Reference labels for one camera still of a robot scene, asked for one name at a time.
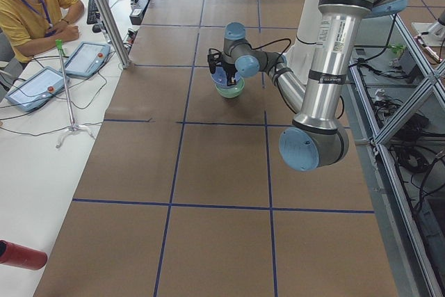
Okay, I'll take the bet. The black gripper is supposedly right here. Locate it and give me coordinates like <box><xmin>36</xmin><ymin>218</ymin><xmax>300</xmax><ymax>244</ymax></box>
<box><xmin>224</xmin><ymin>63</ymin><xmax>237</xmax><ymax>87</ymax></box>

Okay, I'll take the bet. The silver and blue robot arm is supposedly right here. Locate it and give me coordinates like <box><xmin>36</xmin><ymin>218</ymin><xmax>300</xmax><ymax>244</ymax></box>
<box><xmin>208</xmin><ymin>0</ymin><xmax>408</xmax><ymax>171</ymax></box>

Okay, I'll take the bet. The green ceramic bowl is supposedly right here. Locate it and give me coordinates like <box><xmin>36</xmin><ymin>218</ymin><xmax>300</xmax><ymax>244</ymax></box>
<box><xmin>216</xmin><ymin>79</ymin><xmax>245</xmax><ymax>99</ymax></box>

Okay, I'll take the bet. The far blue teach pendant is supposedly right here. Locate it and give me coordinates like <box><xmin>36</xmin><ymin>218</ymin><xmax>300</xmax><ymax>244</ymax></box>
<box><xmin>65</xmin><ymin>42</ymin><xmax>111</xmax><ymax>79</ymax></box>

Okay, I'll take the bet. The blue teach pendant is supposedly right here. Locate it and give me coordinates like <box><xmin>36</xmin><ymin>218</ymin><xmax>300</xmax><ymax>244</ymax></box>
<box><xmin>6</xmin><ymin>67</ymin><xmax>65</xmax><ymax>112</ymax></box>
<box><xmin>65</xmin><ymin>42</ymin><xmax>111</xmax><ymax>79</ymax></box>

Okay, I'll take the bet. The black computer mouse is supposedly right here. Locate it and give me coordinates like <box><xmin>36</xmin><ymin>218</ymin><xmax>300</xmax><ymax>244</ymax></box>
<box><xmin>92</xmin><ymin>24</ymin><xmax>102</xmax><ymax>33</ymax></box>

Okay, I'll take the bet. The black keyboard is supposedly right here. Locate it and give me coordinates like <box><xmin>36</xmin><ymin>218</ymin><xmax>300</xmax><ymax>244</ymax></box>
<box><xmin>86</xmin><ymin>0</ymin><xmax>99</xmax><ymax>24</ymax></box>

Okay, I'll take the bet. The silver stand with green top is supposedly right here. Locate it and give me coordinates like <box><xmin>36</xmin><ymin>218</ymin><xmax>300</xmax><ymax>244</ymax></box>
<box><xmin>56</xmin><ymin>39</ymin><xmax>96</xmax><ymax>149</ymax></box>

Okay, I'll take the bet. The near blue teach pendant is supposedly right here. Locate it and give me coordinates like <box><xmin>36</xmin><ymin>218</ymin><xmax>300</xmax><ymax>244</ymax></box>
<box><xmin>6</xmin><ymin>67</ymin><xmax>65</xmax><ymax>112</ymax></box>

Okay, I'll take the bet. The man in yellow shirt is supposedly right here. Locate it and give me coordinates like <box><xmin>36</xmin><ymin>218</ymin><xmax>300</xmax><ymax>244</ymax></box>
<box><xmin>1</xmin><ymin>0</ymin><xmax>84</xmax><ymax>64</ymax></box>

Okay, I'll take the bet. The red cylinder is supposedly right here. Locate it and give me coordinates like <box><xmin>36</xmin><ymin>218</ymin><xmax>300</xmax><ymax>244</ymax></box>
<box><xmin>1</xmin><ymin>240</ymin><xmax>48</xmax><ymax>270</ymax></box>

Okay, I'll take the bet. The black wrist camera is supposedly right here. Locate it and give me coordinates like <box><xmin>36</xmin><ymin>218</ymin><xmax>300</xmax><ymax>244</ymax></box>
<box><xmin>207</xmin><ymin>48</ymin><xmax>222</xmax><ymax>74</ymax></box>

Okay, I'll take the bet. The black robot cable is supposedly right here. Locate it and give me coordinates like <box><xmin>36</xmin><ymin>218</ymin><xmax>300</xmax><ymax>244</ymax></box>
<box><xmin>250</xmin><ymin>38</ymin><xmax>307</xmax><ymax>113</ymax></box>

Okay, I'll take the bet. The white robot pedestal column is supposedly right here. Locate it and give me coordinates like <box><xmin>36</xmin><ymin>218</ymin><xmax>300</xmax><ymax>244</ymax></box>
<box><xmin>286</xmin><ymin>0</ymin><xmax>321</xmax><ymax>73</ymax></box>

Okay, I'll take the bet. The aluminium frame post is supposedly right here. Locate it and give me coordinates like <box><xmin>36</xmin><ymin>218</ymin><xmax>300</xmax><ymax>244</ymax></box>
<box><xmin>95</xmin><ymin>0</ymin><xmax>131</xmax><ymax>69</ymax></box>

